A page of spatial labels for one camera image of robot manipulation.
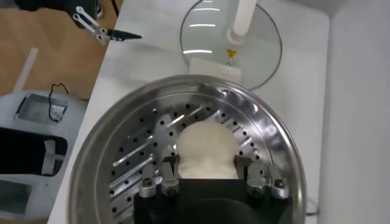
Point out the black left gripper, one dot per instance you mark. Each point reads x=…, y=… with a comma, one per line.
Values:
x=61, y=4

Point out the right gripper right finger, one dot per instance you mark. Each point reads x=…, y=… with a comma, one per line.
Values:
x=256, y=182

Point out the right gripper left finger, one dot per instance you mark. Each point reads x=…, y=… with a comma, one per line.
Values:
x=167, y=182

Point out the white steamed baozi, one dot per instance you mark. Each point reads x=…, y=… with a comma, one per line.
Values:
x=207, y=146

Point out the stainless steel steamer basket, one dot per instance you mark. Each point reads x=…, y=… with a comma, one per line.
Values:
x=259, y=121

